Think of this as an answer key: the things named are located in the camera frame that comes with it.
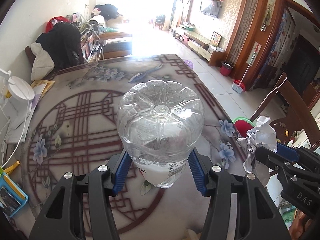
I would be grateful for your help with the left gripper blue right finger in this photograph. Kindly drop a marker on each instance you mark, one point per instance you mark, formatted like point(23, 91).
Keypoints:
point(200, 166)

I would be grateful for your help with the wooden dining chair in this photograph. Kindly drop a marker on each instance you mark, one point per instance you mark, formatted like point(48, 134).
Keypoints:
point(298, 116)

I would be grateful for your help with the red bin with green rim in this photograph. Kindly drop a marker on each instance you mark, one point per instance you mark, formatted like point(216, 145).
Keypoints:
point(243, 125)

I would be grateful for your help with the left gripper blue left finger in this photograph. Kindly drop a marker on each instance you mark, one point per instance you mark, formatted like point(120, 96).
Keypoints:
point(118, 166)

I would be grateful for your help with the white desk lamp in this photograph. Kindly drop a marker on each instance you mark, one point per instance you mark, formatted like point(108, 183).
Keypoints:
point(17, 88)

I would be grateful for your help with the red dustpan with broom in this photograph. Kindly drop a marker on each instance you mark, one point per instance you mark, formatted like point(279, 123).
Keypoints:
point(238, 85)

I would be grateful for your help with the small red trash can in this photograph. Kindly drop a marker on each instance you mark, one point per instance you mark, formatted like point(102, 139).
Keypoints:
point(226, 69)

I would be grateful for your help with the purple plastic stool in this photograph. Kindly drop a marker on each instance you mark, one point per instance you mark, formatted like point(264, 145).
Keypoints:
point(189, 64)

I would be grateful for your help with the white cloth bag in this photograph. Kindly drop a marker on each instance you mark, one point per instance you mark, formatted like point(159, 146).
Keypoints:
point(43, 63)

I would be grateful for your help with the clear plastic water bottle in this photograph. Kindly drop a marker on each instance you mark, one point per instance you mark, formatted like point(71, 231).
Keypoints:
point(159, 123)

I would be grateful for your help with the yellow framed book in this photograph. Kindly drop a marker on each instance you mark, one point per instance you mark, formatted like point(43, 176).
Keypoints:
point(48, 85)

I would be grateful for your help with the black clothes pile on chair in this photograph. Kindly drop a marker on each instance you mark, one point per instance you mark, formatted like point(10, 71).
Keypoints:
point(63, 44)

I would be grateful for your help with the tv cabinet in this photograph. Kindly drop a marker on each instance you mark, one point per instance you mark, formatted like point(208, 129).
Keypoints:
point(200, 45)

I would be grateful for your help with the wooden sofa bench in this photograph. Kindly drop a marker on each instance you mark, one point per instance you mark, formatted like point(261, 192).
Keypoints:
point(116, 44)

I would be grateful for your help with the wall mounted television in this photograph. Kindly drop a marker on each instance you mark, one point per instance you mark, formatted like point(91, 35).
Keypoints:
point(210, 7)

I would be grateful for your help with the blue phone stand toy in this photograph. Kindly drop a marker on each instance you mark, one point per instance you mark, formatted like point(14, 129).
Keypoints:
point(12, 196)

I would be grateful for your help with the silver foil wrapper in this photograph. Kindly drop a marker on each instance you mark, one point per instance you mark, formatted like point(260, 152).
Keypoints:
point(262, 134)

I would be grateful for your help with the person's right hand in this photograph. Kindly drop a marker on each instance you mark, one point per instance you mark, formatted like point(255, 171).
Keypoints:
point(299, 225)

